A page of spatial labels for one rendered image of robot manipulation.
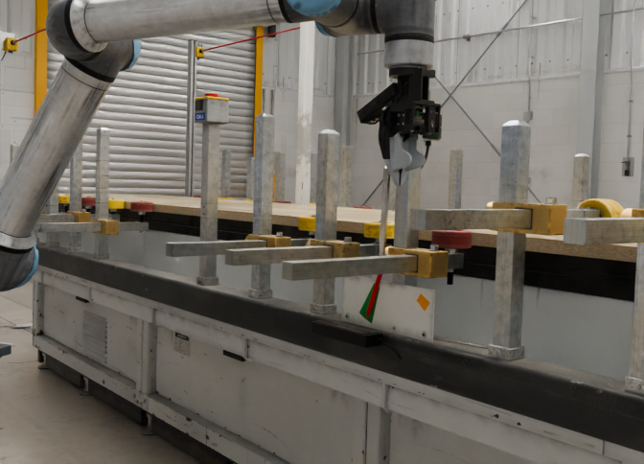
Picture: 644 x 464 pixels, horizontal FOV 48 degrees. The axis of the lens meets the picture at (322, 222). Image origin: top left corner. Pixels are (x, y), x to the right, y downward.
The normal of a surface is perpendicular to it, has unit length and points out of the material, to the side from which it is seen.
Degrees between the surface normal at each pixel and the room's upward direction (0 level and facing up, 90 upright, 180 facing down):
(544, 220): 90
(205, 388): 90
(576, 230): 90
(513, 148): 90
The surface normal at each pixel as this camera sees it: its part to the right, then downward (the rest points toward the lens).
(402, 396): -0.77, 0.01
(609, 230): 0.64, 0.06
